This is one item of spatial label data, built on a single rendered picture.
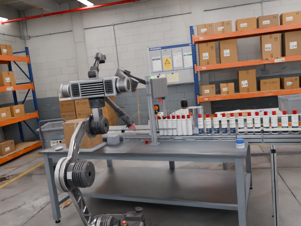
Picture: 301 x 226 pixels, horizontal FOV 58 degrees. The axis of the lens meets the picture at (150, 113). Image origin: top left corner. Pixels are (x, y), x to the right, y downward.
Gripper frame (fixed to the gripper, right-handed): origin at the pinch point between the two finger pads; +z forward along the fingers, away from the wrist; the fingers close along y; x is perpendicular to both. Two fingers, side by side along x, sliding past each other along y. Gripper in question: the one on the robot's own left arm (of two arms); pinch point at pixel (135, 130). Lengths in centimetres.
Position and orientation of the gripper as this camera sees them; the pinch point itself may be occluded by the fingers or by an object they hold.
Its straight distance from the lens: 296.6
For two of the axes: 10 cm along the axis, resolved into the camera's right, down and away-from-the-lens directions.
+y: 3.5, -1.8, 9.2
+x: -6.5, 6.5, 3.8
